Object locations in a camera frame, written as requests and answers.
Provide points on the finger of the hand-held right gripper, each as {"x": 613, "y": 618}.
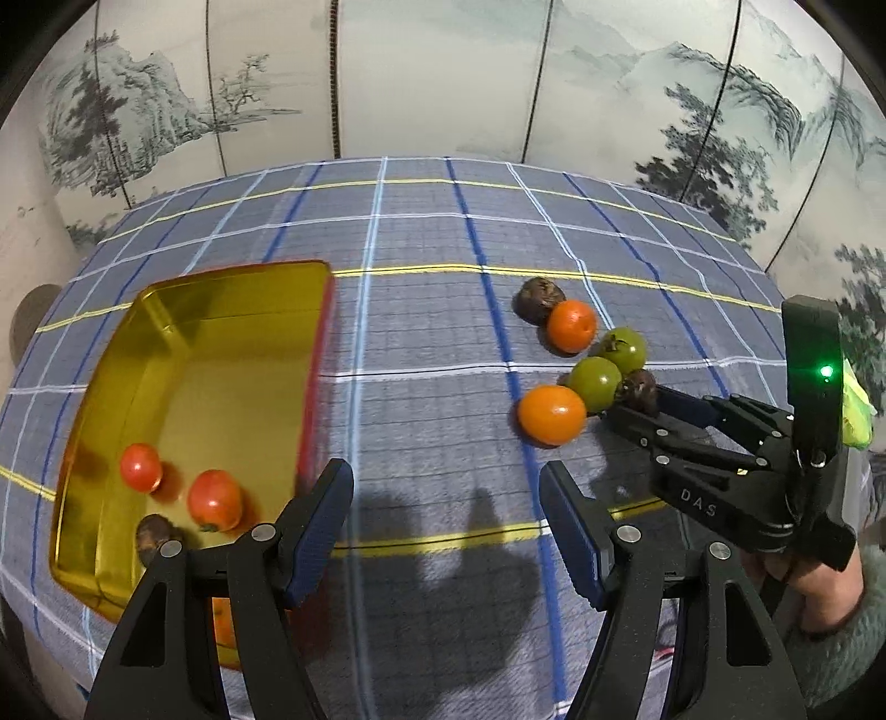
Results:
{"x": 664, "y": 443}
{"x": 689, "y": 410}

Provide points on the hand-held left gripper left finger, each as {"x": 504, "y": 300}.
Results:
{"x": 318, "y": 533}

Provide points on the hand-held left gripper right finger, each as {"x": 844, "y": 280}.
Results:
{"x": 574, "y": 540}

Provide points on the dark brown water chestnut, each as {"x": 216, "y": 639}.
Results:
{"x": 536, "y": 301}
{"x": 151, "y": 534}
{"x": 642, "y": 389}

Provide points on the green tomato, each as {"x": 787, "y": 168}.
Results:
{"x": 624, "y": 349}
{"x": 594, "y": 383}

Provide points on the large red tomato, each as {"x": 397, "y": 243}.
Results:
{"x": 214, "y": 500}

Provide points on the orange mandarin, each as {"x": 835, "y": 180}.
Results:
{"x": 223, "y": 623}
{"x": 572, "y": 326}
{"x": 552, "y": 415}

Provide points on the red and gold tin box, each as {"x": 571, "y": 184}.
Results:
{"x": 228, "y": 388}

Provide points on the small red tomato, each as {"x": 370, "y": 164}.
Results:
{"x": 140, "y": 468}

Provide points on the person's right forearm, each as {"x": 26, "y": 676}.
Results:
{"x": 841, "y": 664}

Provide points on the person's right hand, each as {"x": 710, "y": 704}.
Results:
{"x": 830, "y": 592}

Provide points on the green tissue packet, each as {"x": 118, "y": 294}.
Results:
{"x": 858, "y": 408}

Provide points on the blue plaid tablecloth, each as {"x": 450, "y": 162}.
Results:
{"x": 429, "y": 311}

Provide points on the landscape painted folding screen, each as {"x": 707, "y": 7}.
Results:
{"x": 429, "y": 69}

